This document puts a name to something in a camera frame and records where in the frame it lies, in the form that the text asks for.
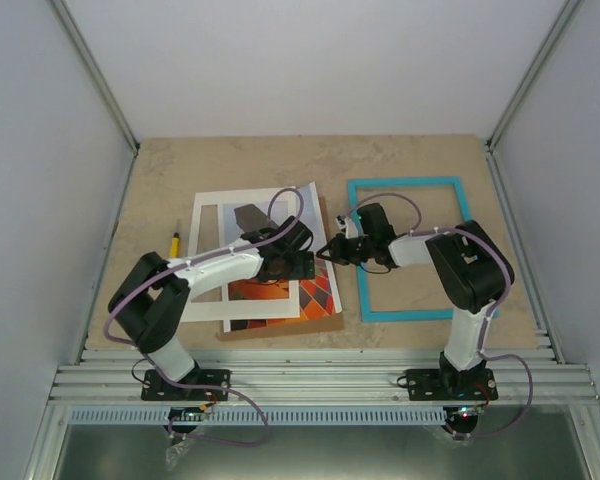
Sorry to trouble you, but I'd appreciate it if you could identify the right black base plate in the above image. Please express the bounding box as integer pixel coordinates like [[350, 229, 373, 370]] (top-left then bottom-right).
[[396, 369, 499, 402]]

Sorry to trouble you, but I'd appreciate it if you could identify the aluminium corner post left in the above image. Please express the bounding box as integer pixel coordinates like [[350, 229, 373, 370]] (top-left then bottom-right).
[[47, 0, 140, 157]]

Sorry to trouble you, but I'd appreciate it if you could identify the teal wooden picture frame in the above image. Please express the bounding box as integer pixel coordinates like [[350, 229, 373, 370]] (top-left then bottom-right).
[[347, 176, 472, 323]]

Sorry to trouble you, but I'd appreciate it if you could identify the left controller board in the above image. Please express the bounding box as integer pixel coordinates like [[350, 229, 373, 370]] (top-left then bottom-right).
[[167, 403, 213, 423]]

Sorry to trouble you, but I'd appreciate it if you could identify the aluminium corner post right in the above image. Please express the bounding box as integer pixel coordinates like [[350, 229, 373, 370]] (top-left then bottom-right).
[[484, 0, 586, 151]]

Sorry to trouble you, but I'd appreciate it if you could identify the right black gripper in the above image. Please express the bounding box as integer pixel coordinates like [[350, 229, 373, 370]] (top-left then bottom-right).
[[318, 233, 376, 266]]

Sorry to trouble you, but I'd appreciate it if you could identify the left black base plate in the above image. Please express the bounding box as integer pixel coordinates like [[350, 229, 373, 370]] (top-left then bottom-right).
[[140, 368, 231, 402]]

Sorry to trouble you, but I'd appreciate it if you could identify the controller board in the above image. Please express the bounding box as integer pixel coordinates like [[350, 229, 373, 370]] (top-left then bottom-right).
[[452, 404, 485, 418], [167, 403, 213, 423]]

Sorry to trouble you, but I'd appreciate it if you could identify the hot air balloon photo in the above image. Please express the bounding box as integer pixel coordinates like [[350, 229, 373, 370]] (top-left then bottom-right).
[[220, 182, 344, 341]]

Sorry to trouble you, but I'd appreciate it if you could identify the aluminium corner post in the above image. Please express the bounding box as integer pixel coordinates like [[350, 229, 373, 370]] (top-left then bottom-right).
[[47, 0, 140, 157], [484, 0, 586, 151]]

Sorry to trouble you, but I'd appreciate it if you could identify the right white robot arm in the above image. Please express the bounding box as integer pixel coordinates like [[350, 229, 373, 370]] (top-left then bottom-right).
[[316, 203, 515, 399]]

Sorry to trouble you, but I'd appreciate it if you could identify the brown cardboard backing board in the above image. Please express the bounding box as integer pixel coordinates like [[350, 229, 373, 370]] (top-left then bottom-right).
[[215, 195, 346, 342]]

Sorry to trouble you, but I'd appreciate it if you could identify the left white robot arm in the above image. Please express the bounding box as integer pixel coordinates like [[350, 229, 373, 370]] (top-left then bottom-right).
[[104, 216, 315, 399]]

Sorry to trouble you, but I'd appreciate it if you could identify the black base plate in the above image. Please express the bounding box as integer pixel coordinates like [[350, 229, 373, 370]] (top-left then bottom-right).
[[396, 369, 499, 402], [140, 368, 231, 402]]

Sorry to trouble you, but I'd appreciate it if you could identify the white photo mat board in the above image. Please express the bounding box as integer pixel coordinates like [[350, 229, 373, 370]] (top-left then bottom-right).
[[181, 188, 300, 323]]

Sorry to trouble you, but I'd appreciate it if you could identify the aluminium rail base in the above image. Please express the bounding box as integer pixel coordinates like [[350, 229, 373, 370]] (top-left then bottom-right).
[[49, 348, 599, 406]]

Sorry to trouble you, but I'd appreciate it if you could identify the grey slotted cable duct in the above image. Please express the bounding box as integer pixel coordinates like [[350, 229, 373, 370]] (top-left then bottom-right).
[[69, 406, 446, 426]]

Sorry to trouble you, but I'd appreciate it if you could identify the clear plastic bag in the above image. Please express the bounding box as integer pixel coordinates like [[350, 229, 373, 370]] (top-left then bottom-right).
[[165, 437, 198, 472]]

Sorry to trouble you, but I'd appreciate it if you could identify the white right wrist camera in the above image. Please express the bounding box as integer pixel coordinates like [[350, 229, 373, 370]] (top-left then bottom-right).
[[336, 215, 360, 239]]

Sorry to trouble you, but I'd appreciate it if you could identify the right controller board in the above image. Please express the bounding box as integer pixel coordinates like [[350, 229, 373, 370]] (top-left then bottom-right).
[[452, 404, 485, 418]]

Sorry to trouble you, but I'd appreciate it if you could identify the yellow screwdriver tool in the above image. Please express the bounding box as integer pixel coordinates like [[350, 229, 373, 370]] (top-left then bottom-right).
[[169, 220, 180, 258]]

